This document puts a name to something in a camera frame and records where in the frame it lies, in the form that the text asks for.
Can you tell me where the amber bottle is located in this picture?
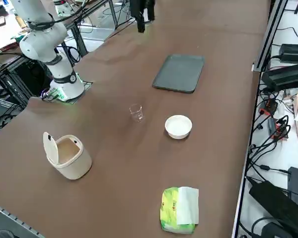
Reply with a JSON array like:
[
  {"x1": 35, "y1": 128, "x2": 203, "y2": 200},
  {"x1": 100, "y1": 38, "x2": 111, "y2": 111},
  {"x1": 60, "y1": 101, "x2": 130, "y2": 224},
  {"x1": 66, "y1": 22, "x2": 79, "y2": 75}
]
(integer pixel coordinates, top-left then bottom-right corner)
[{"x1": 15, "y1": 16, "x2": 27, "y2": 29}]

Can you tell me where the long black box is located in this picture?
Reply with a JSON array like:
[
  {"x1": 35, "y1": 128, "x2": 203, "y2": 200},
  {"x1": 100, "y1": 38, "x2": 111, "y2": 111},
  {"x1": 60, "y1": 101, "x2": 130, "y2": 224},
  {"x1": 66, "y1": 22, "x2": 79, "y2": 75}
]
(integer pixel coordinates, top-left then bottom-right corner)
[{"x1": 261, "y1": 63, "x2": 298, "y2": 91}]

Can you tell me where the green tissue pack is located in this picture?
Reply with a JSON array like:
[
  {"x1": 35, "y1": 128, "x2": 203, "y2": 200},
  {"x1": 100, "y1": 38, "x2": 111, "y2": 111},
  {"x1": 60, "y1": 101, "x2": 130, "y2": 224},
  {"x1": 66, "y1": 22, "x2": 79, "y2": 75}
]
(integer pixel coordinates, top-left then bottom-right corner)
[{"x1": 159, "y1": 186, "x2": 200, "y2": 234}]

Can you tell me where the clear glass measuring cup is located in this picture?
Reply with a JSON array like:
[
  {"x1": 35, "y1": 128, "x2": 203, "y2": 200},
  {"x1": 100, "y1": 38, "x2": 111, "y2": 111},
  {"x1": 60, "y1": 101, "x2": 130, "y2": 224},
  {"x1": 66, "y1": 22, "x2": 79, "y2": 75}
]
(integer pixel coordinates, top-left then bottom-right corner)
[{"x1": 129, "y1": 103, "x2": 145, "y2": 123}]

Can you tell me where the dark grey tray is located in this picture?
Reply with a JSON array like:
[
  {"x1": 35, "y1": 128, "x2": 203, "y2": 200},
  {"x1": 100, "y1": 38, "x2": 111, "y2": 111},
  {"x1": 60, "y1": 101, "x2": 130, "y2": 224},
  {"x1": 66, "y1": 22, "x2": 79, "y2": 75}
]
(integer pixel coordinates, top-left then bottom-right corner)
[{"x1": 152, "y1": 54, "x2": 206, "y2": 94}]

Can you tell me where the aluminium frame rail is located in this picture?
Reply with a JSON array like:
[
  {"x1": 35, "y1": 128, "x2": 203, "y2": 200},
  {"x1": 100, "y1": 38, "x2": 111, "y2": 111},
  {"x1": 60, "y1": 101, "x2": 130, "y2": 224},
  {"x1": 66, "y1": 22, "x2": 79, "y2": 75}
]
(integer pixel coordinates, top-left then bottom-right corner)
[{"x1": 252, "y1": 0, "x2": 289, "y2": 72}]

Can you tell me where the white bowl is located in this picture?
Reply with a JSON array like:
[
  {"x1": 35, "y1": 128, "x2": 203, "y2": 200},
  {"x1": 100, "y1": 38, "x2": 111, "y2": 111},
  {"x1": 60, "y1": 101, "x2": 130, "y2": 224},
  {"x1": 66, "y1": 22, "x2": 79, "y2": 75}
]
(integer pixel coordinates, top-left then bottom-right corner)
[{"x1": 164, "y1": 114, "x2": 193, "y2": 139}]

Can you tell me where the black power brick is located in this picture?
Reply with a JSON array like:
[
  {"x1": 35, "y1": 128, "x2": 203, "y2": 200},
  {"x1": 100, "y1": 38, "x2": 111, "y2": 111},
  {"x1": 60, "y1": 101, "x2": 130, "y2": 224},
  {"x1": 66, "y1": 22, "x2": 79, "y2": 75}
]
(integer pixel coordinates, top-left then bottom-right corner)
[{"x1": 279, "y1": 44, "x2": 298, "y2": 62}]

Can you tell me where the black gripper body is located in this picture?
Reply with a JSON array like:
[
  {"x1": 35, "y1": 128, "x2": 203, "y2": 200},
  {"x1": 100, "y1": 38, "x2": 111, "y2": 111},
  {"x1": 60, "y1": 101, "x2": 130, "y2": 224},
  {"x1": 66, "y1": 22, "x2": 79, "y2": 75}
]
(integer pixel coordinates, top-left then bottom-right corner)
[{"x1": 130, "y1": 0, "x2": 149, "y2": 18}]

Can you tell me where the cream trash can with lid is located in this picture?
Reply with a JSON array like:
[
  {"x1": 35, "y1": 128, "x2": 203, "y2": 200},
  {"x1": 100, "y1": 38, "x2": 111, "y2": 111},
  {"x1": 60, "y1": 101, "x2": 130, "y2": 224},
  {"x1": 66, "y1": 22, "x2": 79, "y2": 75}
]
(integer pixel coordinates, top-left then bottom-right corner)
[{"x1": 42, "y1": 131, "x2": 92, "y2": 180}]

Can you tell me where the large black power adapter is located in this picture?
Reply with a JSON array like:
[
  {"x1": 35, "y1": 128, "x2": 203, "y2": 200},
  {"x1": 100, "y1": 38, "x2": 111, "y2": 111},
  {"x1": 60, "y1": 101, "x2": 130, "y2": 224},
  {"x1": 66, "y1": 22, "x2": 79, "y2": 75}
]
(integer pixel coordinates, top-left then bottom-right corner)
[{"x1": 249, "y1": 180, "x2": 298, "y2": 234}]

